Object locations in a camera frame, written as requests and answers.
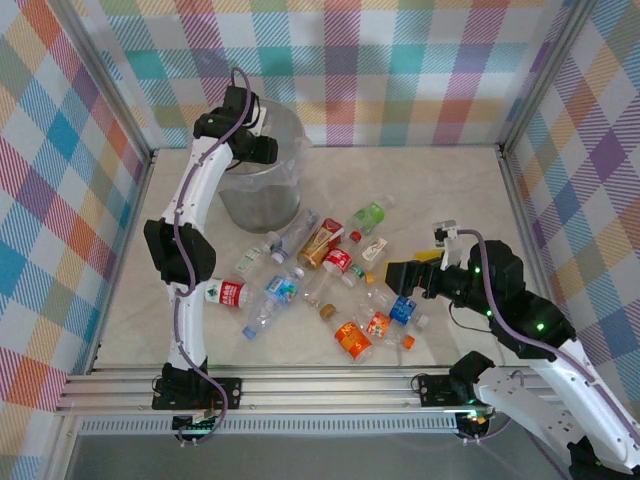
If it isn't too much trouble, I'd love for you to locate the clear bottle dark-blue label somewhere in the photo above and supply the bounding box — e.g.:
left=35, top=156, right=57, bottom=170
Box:
left=389, top=294, right=431, bottom=330

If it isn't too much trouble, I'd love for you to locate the clear plastic bin liner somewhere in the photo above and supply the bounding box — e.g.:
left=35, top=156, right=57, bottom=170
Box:
left=224, top=98, right=314, bottom=191

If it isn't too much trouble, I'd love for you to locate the white label bottle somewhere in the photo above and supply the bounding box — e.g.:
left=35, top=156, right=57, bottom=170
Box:
left=360, top=236, right=392, bottom=264

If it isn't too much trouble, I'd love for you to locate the small green label bottle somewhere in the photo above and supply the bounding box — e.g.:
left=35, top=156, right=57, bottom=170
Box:
left=342, top=263, right=367, bottom=289

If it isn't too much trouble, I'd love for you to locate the clear bottle orange cap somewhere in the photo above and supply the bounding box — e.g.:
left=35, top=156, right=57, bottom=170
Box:
left=366, top=310, right=417, bottom=350

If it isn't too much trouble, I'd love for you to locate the clear plastic bin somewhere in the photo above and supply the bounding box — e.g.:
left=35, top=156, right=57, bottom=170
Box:
left=217, top=98, right=314, bottom=235

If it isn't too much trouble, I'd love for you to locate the red label cola bottle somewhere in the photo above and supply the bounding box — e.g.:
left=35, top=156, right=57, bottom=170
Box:
left=322, top=230, right=364, bottom=276

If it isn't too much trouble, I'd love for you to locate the orange label bottle brown cap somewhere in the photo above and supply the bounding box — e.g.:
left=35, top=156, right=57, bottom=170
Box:
left=320, top=302, right=374, bottom=364

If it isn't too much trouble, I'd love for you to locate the crushed clear bottle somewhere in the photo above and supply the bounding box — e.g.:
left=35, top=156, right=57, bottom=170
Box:
left=298, top=272, right=331, bottom=307

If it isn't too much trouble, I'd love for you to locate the bluish clear bottle white cap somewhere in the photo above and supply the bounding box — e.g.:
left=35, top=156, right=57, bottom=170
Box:
left=275, top=210, right=324, bottom=267

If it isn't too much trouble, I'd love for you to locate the clear bottle light-blue label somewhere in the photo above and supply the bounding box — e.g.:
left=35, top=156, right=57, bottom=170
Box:
left=242, top=267, right=307, bottom=341

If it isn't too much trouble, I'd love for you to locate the clear bottle red label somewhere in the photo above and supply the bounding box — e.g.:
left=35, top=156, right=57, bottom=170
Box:
left=203, top=279, right=255, bottom=309

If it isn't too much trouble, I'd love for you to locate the multicolour plaid cloth panel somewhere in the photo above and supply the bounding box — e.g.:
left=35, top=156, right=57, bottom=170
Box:
left=507, top=0, right=640, bottom=441
left=64, top=0, right=584, bottom=149
left=0, top=0, right=151, bottom=480

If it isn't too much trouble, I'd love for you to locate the small controller board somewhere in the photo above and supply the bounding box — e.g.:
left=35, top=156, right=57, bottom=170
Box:
left=172, top=413, right=221, bottom=435
left=455, top=410, right=496, bottom=437

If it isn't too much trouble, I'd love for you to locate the grey metal sheet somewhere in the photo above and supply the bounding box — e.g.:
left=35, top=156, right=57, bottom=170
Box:
left=64, top=433, right=601, bottom=480

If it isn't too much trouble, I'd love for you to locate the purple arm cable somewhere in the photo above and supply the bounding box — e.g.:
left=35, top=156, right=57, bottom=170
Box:
left=457, top=228, right=640, bottom=480
left=169, top=66, right=251, bottom=447

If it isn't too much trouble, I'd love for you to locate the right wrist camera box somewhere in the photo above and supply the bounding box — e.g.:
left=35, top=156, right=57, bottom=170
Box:
left=432, top=218, right=471, bottom=272

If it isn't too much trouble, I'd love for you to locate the aluminium table side rail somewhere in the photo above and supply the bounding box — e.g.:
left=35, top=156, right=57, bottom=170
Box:
left=497, top=143, right=577, bottom=366
left=87, top=149, right=160, bottom=375

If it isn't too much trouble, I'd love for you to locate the aluminium frame post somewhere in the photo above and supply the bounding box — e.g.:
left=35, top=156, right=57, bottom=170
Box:
left=497, top=0, right=599, bottom=156
left=47, top=0, right=160, bottom=164

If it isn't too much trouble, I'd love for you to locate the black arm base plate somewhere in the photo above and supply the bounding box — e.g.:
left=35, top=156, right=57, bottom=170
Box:
left=151, top=377, right=244, bottom=412
left=416, top=373, right=511, bottom=407

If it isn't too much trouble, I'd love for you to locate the aluminium mounting rail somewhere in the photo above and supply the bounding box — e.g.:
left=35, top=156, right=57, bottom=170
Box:
left=54, top=366, right=607, bottom=417

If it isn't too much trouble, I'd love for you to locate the slotted grey cable duct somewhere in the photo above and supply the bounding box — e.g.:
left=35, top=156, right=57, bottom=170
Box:
left=78, top=418, right=460, bottom=436

